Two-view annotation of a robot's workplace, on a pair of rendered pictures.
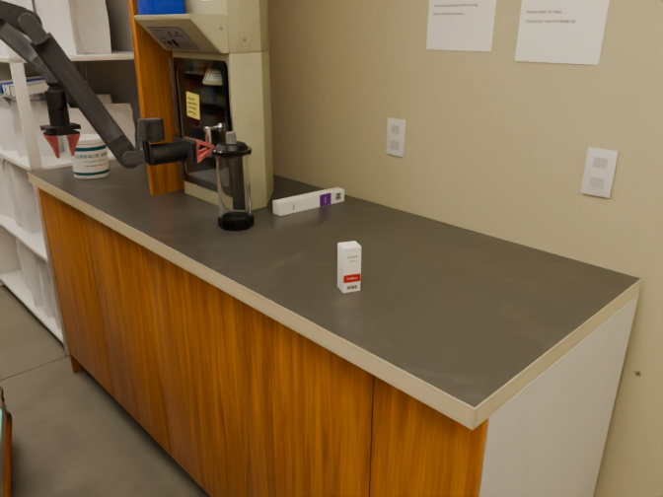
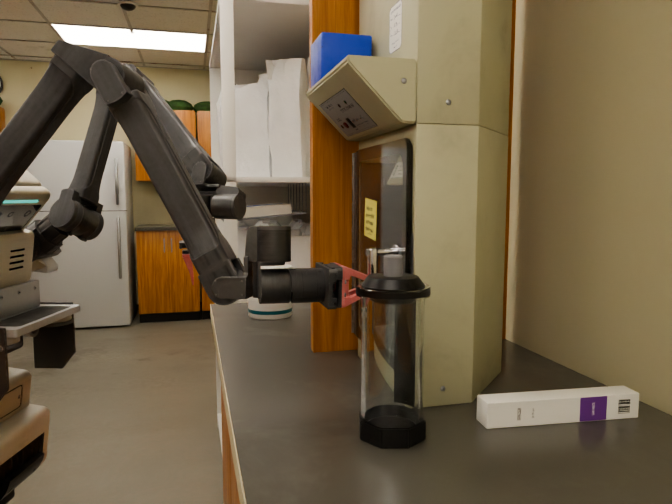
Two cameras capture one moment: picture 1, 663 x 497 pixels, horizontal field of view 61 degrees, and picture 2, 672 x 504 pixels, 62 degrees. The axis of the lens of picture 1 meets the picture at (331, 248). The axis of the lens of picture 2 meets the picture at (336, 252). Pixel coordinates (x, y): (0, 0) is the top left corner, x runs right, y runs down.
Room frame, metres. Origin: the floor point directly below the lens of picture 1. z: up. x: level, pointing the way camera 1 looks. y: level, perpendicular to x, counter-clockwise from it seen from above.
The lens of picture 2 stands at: (0.81, -0.05, 1.30)
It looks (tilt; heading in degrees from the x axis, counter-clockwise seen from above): 6 degrees down; 30
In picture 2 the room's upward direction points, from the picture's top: straight up
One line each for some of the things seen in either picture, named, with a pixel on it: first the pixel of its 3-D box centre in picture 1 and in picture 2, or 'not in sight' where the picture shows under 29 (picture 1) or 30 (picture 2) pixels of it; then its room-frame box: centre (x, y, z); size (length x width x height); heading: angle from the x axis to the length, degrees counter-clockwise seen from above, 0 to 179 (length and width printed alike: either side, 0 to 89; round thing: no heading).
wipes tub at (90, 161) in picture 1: (89, 156); (270, 290); (2.13, 0.93, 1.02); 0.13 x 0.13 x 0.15
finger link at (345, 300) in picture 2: (197, 148); (351, 283); (1.64, 0.39, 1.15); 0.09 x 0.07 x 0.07; 134
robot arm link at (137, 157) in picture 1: (142, 140); (254, 261); (1.54, 0.52, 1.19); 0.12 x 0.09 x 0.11; 115
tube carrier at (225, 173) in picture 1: (234, 185); (392, 357); (1.55, 0.28, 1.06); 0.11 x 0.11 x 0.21
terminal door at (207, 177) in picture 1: (201, 126); (378, 251); (1.77, 0.41, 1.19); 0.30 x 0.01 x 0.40; 44
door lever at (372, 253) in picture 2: (213, 140); (381, 272); (1.67, 0.35, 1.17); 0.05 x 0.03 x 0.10; 134
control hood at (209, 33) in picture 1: (180, 34); (353, 105); (1.74, 0.44, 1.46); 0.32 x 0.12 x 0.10; 44
